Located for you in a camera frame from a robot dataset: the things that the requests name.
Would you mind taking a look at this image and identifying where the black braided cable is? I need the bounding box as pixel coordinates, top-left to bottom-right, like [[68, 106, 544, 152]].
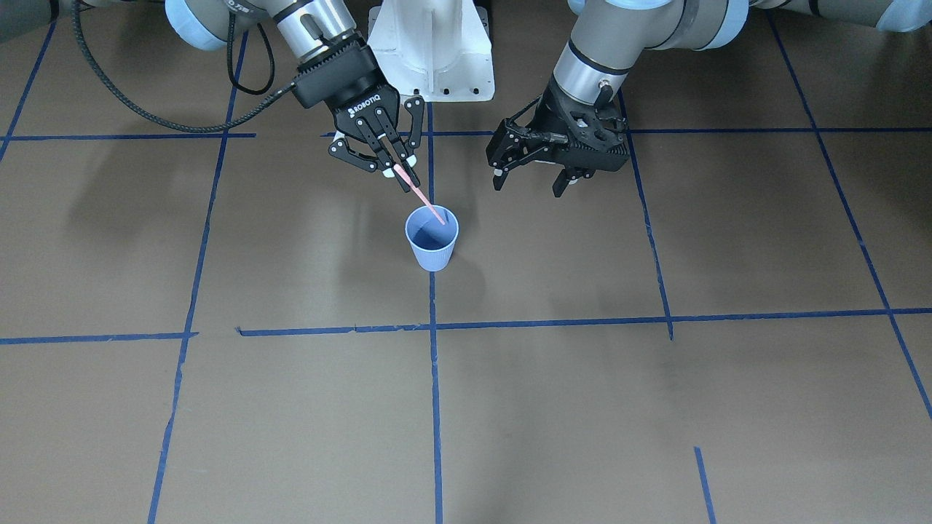
[[71, 0, 301, 135]]

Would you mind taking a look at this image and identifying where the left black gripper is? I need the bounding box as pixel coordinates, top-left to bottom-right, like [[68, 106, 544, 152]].
[[486, 77, 630, 198]]

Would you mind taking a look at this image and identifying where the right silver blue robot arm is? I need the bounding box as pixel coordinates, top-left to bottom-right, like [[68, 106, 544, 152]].
[[1, 1, 426, 192]]

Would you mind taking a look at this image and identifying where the brown paper table cover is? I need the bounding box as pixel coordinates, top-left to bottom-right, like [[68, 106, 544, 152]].
[[0, 0, 932, 524]]

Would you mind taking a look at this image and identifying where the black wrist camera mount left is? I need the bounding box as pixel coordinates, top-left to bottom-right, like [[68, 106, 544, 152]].
[[566, 79, 626, 152]]

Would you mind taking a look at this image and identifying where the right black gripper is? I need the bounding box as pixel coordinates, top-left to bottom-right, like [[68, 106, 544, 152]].
[[294, 39, 426, 193]]

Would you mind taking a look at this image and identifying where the pink chopstick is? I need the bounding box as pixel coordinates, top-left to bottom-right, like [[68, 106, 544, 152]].
[[393, 163, 446, 225]]

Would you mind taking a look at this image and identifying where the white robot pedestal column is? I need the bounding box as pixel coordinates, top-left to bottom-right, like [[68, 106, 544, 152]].
[[366, 1, 495, 103]]

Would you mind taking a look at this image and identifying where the blue ribbed cup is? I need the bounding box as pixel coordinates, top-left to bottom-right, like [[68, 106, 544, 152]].
[[405, 205, 459, 272]]

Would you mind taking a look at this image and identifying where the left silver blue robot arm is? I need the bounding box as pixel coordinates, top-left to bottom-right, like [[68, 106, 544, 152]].
[[486, 1, 931, 197]]

